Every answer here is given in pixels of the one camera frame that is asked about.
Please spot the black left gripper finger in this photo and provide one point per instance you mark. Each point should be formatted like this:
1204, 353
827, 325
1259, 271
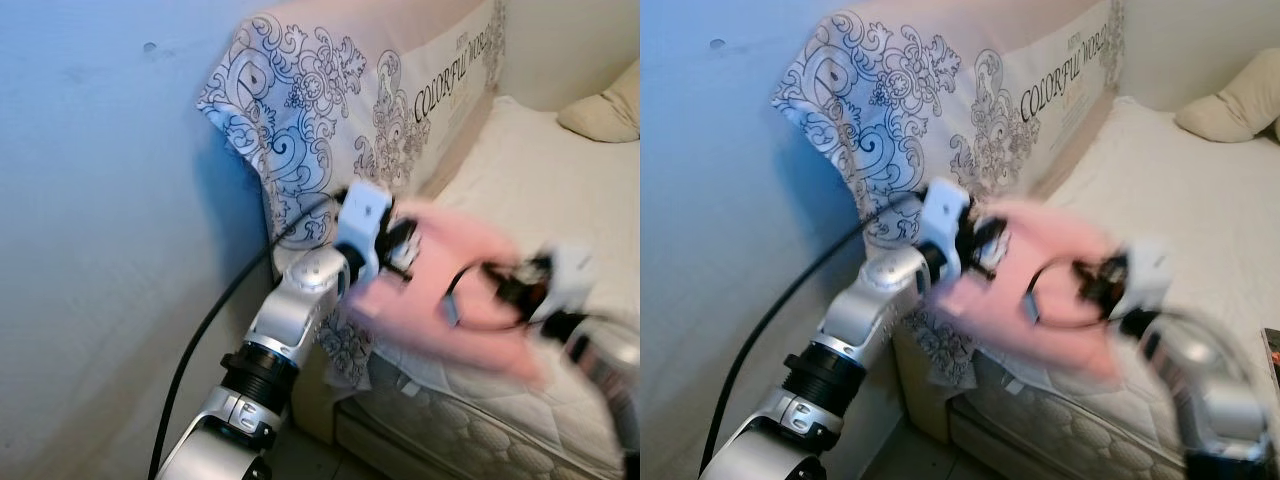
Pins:
406, 265
993, 231
990, 265
407, 230

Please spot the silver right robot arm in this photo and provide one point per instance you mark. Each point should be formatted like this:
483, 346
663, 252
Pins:
1210, 390
610, 365

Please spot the white quilted mattress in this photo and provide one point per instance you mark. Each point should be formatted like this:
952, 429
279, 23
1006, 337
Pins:
540, 190
1160, 180

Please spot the patterned white headboard cover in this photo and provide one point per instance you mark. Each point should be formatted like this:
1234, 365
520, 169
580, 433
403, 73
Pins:
880, 110
300, 110

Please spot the dark red-green book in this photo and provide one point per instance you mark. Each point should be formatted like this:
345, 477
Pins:
1272, 350

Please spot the beige folded pillow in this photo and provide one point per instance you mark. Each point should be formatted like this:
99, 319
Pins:
1230, 110
605, 115

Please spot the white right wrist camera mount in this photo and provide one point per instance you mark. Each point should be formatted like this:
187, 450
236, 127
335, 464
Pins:
570, 275
1150, 270

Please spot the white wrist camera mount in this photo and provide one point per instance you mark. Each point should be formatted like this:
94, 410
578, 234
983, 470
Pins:
945, 212
1150, 270
362, 215
570, 275

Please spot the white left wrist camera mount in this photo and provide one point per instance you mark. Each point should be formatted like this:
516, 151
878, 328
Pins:
362, 215
945, 212

